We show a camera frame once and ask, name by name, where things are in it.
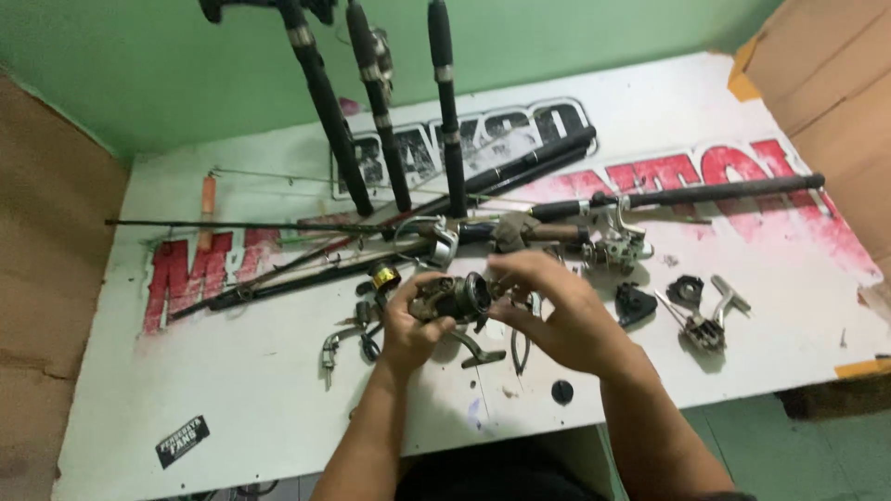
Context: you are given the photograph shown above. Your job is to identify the person's right hand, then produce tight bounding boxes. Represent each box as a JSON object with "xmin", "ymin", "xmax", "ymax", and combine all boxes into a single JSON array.
[{"xmin": 486, "ymin": 250, "xmax": 638, "ymax": 378}]

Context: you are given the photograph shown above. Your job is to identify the person's left hand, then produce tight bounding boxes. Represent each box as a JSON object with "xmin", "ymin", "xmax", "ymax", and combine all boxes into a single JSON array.
[{"xmin": 379, "ymin": 272, "xmax": 455, "ymax": 377}]

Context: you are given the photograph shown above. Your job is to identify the camouflage fishing reel body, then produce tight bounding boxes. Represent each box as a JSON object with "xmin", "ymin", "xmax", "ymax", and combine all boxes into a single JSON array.
[{"xmin": 408, "ymin": 271, "xmax": 505, "ymax": 331}]

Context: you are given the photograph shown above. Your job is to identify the black pliers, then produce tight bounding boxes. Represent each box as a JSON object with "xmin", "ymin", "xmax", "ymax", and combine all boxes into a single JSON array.
[{"xmin": 510, "ymin": 292, "xmax": 542, "ymax": 377}]

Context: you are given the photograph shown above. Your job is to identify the gold reel spool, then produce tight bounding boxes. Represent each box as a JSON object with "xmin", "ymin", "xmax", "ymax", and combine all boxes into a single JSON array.
[{"xmin": 368, "ymin": 262, "xmax": 403, "ymax": 293}]

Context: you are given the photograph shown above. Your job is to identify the black reel side cover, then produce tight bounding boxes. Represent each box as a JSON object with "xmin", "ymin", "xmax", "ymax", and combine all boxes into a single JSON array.
[{"xmin": 614, "ymin": 282, "xmax": 659, "ymax": 329}]

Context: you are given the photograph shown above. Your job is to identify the cork grip fishing rod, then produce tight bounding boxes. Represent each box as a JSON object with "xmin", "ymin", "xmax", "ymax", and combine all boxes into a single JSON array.
[{"xmin": 456, "ymin": 212, "xmax": 593, "ymax": 253}]

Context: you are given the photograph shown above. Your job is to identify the silver spinning reel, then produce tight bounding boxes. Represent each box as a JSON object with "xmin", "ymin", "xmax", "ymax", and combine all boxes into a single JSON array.
[{"xmin": 581, "ymin": 205, "xmax": 655, "ymax": 276}]

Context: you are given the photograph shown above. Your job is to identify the silver reel spool with bail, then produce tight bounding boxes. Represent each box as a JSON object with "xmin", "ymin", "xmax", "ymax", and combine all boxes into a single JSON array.
[{"xmin": 394, "ymin": 214, "xmax": 460, "ymax": 271}]

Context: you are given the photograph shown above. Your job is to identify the black reel rotor part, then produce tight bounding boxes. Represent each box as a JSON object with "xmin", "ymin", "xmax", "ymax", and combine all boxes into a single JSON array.
[{"xmin": 666, "ymin": 275, "xmax": 706, "ymax": 310}]

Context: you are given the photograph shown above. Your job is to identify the black telescopic fishing rod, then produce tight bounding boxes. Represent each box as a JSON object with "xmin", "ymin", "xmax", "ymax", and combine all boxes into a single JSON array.
[{"xmin": 411, "ymin": 125, "xmax": 598, "ymax": 217}]

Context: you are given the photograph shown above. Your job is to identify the person's dark clothing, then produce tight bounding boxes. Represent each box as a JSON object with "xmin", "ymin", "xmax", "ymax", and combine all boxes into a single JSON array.
[{"xmin": 395, "ymin": 438, "xmax": 607, "ymax": 501}]

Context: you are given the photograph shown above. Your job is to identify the black fishing rod with reel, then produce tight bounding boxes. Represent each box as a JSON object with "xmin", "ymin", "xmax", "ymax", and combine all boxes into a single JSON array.
[{"xmin": 529, "ymin": 173, "xmax": 826, "ymax": 224}]

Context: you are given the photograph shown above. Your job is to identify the thin black fishing rod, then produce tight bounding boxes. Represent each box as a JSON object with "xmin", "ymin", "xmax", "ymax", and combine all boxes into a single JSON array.
[{"xmin": 104, "ymin": 218, "xmax": 398, "ymax": 234}]

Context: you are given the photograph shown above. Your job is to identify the black sticker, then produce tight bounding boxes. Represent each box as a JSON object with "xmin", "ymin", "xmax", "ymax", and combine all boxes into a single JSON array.
[{"xmin": 155, "ymin": 415, "xmax": 211, "ymax": 470}]

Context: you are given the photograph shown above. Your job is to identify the brown cardboard box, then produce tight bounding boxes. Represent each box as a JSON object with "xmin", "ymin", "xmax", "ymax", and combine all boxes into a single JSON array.
[{"xmin": 727, "ymin": 0, "xmax": 891, "ymax": 279}]

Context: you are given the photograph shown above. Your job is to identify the brown cardboard sheet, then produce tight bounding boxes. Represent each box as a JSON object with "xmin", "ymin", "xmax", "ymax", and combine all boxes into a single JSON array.
[{"xmin": 0, "ymin": 70, "xmax": 131, "ymax": 501}]

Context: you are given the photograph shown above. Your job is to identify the silver reel handle arm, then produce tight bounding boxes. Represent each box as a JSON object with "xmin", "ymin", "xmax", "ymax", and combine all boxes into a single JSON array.
[{"xmin": 320, "ymin": 326, "xmax": 368, "ymax": 391}]

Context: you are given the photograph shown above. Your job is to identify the grey reel crank handle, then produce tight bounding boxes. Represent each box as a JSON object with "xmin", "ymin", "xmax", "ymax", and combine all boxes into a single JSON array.
[{"xmin": 710, "ymin": 274, "xmax": 753, "ymax": 328}]

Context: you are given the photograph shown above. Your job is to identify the black fishing rod handle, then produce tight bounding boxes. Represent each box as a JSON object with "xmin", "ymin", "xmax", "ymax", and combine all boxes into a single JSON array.
[
  {"xmin": 426, "ymin": 0, "xmax": 469, "ymax": 218},
  {"xmin": 198, "ymin": 0, "xmax": 374, "ymax": 217},
  {"xmin": 346, "ymin": 0, "xmax": 413, "ymax": 213}
]

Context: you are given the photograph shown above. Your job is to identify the orange handled tool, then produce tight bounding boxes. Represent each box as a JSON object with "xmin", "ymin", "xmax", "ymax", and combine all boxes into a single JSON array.
[{"xmin": 197, "ymin": 174, "xmax": 217, "ymax": 253}]

